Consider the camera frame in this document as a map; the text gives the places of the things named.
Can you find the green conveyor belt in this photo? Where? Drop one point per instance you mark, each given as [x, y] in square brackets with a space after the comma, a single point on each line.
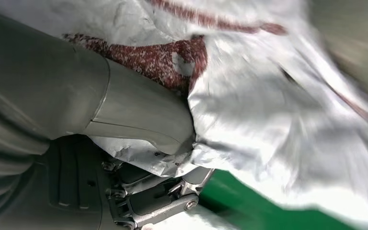
[250, 212]

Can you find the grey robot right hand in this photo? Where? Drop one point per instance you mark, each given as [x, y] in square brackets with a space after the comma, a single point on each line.
[60, 95]

